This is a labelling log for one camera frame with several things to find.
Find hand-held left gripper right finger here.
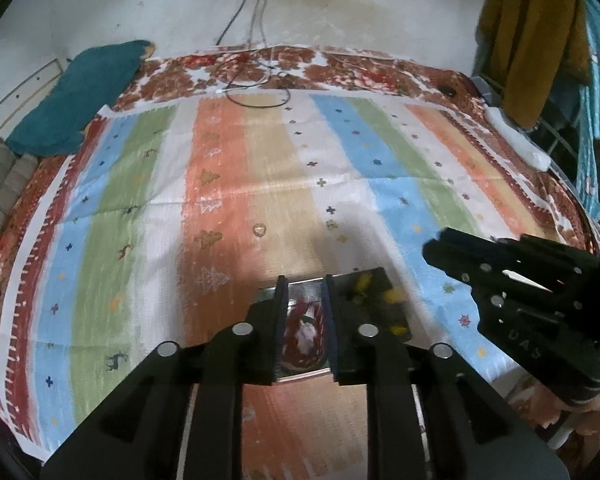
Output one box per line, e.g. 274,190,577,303
325,274,571,480

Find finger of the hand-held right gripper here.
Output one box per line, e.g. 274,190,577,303
423,239,511,311
441,227,600,291

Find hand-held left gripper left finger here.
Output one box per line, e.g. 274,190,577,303
40,275,289,480

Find silver metal tin box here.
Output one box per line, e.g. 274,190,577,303
256,267,412,380

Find yellow brown bead bracelet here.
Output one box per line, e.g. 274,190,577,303
349,272,410,337

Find red bead bracelet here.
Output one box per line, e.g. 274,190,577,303
281,297,332,372

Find person's right hand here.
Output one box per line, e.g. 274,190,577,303
527,387,600,440

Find white rolled cloth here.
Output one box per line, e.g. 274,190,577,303
484,105,554,171

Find metal clothes rack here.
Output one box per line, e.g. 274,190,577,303
472,74,583,163

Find striped colourful cloth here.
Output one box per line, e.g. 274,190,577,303
0,87,600,480

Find mustard yellow jacket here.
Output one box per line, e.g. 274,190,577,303
477,0,594,132

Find teal pillow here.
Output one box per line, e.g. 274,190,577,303
6,40,157,157

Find brown striped cushion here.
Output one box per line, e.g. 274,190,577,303
0,141,39,262

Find white decorated headboard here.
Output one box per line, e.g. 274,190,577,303
0,57,72,161

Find long looped charging cable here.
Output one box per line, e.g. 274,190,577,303
224,0,292,109

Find black power cable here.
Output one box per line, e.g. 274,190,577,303
215,0,257,46

